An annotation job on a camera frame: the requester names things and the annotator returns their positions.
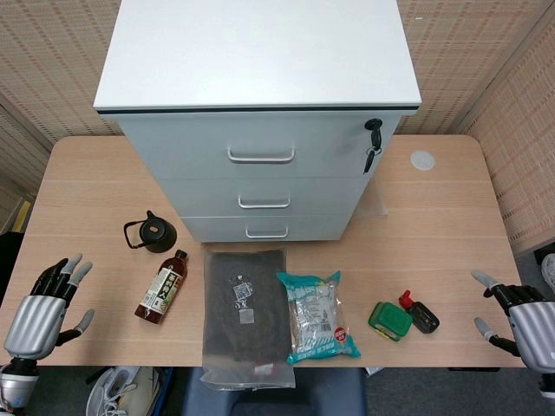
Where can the green plastic box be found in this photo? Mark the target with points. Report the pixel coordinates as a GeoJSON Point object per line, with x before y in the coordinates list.
{"type": "Point", "coordinates": [389, 321]}

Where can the medium white cabinet drawer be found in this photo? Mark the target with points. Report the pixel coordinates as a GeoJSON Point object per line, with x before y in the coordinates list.
{"type": "Point", "coordinates": [208, 199]}

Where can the black hanging spare key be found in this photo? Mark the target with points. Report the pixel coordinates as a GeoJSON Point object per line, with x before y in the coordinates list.
{"type": "Point", "coordinates": [370, 162]}

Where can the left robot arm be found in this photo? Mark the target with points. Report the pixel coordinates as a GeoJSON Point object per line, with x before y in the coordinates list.
{"type": "Point", "coordinates": [17, 381]}

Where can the white sneaker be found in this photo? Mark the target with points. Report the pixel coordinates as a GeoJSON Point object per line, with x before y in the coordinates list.
{"type": "Point", "coordinates": [117, 390]}

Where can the tall white cabinet drawer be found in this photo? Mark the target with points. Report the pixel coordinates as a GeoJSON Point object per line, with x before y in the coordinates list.
{"type": "Point", "coordinates": [195, 147]}

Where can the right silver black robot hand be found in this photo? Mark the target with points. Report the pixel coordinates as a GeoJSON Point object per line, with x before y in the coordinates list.
{"type": "Point", "coordinates": [535, 320]}

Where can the brown tea bottle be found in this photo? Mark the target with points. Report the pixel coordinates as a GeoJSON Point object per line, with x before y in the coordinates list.
{"type": "Point", "coordinates": [161, 288]}

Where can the teal snack bag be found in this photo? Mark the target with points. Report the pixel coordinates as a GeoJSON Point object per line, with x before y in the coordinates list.
{"type": "Point", "coordinates": [316, 316]}

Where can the blue chair seat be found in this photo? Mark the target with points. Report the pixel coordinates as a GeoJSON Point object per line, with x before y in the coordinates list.
{"type": "Point", "coordinates": [273, 398]}

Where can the black red small device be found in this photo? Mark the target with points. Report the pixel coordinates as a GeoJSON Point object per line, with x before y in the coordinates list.
{"type": "Point", "coordinates": [424, 320]}

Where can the white shoe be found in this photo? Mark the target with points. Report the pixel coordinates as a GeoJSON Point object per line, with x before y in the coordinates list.
{"type": "Point", "coordinates": [549, 271]}

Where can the black key in lock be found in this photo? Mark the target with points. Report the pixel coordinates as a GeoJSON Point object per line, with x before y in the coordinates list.
{"type": "Point", "coordinates": [375, 132]}

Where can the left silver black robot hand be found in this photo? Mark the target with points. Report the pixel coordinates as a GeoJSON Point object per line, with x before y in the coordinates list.
{"type": "Point", "coordinates": [34, 323]}

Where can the white drawer cabinet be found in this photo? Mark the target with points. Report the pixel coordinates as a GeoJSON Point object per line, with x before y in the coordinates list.
{"type": "Point", "coordinates": [260, 56]}

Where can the dark clear plastic bag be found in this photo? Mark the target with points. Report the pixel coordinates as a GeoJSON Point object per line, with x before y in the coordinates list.
{"type": "Point", "coordinates": [243, 312]}

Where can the round grey desk grommet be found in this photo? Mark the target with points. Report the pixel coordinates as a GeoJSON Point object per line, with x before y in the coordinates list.
{"type": "Point", "coordinates": [422, 160]}

